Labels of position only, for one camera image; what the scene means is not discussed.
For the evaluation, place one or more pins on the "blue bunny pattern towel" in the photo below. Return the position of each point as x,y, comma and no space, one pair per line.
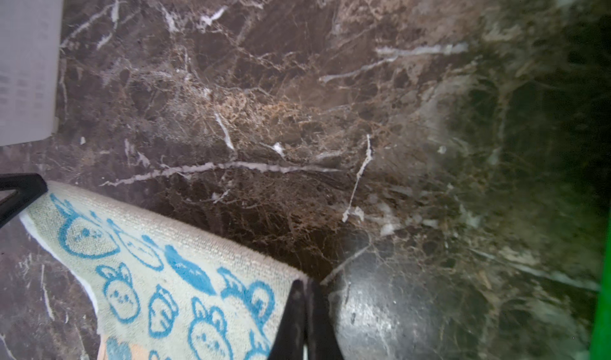
161,289

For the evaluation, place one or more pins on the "green plastic basket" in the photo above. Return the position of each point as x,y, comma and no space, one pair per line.
600,341

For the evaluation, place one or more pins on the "white plastic basket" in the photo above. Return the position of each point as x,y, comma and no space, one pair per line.
30,50

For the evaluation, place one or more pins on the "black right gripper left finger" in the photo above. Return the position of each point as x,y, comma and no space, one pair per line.
290,338

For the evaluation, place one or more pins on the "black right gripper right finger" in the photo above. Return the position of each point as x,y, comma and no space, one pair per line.
320,337

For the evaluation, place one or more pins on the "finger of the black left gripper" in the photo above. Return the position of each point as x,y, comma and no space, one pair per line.
27,188

